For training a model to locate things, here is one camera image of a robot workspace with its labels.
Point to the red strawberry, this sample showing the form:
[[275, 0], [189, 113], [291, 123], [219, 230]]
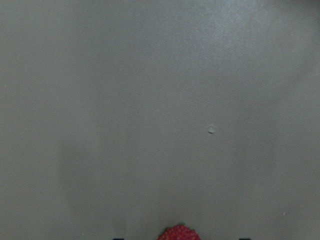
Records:
[[178, 232]]

